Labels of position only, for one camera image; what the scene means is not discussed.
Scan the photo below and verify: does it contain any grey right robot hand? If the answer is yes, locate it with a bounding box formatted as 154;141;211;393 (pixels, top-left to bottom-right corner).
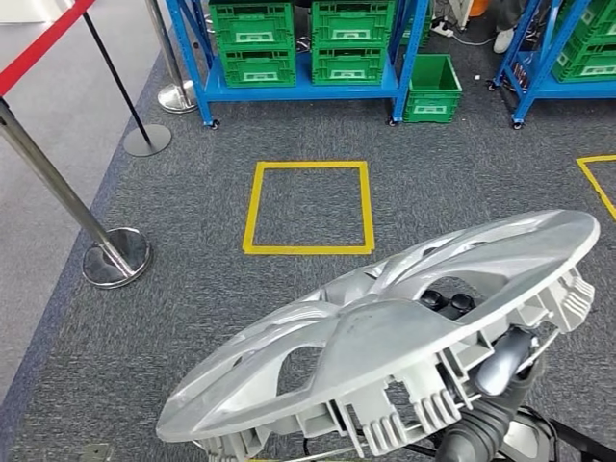
418;288;536;398

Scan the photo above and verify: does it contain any thin white cable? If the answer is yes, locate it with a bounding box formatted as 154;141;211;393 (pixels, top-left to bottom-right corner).
452;30;497;48

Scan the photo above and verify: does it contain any yellow floor tape square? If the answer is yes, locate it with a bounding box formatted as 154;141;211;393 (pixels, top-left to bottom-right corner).
241;160;375;257

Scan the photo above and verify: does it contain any blue metal shelf rack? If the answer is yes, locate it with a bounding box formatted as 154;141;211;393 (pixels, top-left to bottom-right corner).
487;0;616;131
165;0;430;129

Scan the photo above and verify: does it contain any person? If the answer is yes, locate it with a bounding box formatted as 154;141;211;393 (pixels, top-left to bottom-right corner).
491;0;530;56

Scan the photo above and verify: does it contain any black stanchion post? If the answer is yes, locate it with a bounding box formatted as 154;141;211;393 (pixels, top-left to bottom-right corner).
81;9;173;158

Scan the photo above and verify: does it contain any red barrier belt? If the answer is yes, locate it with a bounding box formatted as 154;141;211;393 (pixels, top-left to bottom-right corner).
0;0;97;97

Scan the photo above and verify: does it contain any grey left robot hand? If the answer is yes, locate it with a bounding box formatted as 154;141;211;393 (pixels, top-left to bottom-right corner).
79;444;116;462

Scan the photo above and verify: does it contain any grey plastic wheel hubcap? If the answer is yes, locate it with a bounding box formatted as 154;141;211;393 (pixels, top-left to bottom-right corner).
155;209;602;462

